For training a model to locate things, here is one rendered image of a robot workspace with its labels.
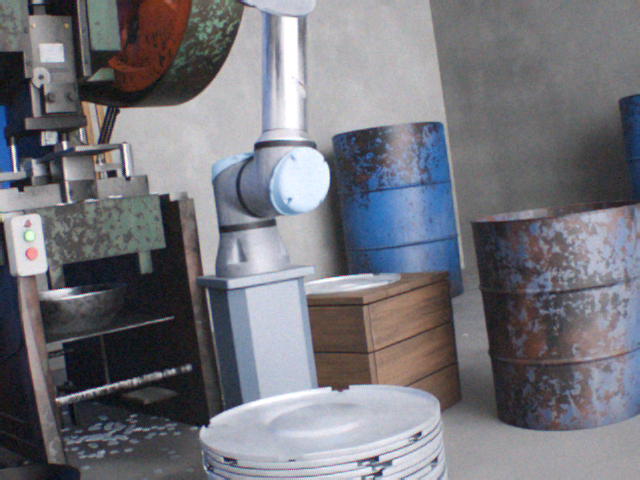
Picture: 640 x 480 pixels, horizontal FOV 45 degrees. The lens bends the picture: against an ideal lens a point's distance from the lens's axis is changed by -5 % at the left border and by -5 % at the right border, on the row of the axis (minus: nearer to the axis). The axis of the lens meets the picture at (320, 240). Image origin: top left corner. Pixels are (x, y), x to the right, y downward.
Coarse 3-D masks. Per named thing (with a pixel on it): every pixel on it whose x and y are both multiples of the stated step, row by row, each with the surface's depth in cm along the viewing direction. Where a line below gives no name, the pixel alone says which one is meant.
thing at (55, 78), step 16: (32, 16) 206; (48, 16) 210; (32, 32) 206; (48, 32) 209; (64, 32) 213; (32, 48) 206; (48, 48) 209; (64, 48) 213; (48, 64) 209; (64, 64) 213; (32, 80) 205; (48, 80) 208; (64, 80) 213; (16, 96) 213; (32, 96) 206; (48, 96) 205; (64, 96) 209; (16, 112) 214; (32, 112) 206; (48, 112) 206; (64, 112) 210; (80, 112) 216
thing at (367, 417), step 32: (224, 416) 104; (256, 416) 103; (288, 416) 98; (320, 416) 97; (352, 416) 95; (384, 416) 95; (416, 416) 93; (224, 448) 90; (256, 448) 89; (288, 448) 87; (320, 448) 86; (352, 448) 83
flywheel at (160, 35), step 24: (120, 0) 249; (144, 0) 239; (168, 0) 233; (120, 24) 251; (144, 24) 241; (168, 24) 231; (144, 48) 242; (168, 48) 226; (120, 72) 247; (144, 72) 237
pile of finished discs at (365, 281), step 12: (348, 276) 222; (360, 276) 221; (372, 276) 219; (384, 276) 214; (396, 276) 211; (312, 288) 208; (324, 288) 204; (336, 288) 201; (348, 288) 194; (360, 288) 194
